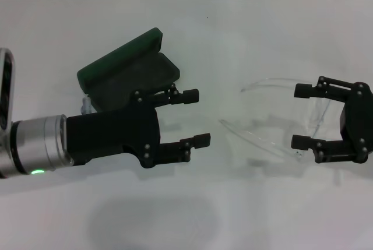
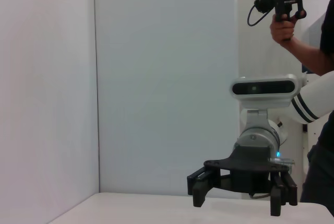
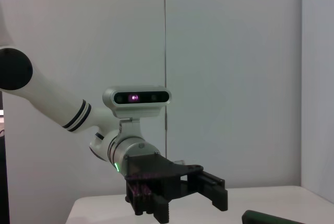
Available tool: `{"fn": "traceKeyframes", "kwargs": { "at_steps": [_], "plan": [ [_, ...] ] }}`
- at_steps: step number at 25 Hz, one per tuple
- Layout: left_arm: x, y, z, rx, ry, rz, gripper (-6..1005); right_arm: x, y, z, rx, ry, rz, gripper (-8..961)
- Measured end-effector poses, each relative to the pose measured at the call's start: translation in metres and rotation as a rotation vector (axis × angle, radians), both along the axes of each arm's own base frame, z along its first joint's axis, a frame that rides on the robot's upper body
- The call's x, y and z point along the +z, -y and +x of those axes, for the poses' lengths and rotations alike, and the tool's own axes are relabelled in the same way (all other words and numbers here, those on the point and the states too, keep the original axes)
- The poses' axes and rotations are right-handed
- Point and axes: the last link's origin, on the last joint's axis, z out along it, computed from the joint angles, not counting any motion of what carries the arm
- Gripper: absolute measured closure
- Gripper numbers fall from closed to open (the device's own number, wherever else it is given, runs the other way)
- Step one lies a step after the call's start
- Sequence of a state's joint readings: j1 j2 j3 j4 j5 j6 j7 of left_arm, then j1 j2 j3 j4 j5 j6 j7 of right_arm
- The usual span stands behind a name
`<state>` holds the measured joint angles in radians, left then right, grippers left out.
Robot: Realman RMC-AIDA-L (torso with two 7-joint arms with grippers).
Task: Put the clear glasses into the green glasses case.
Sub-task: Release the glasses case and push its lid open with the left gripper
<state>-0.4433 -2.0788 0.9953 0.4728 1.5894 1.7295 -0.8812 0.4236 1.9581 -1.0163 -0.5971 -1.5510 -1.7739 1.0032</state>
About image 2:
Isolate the person's bare forearm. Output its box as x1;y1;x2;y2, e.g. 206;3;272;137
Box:
280;35;334;76

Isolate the person's hand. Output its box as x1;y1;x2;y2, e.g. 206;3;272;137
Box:
269;15;295;43

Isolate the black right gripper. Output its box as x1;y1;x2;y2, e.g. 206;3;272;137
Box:
187;145;299;217

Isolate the person in black clothes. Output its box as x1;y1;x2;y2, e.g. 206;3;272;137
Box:
300;0;334;210

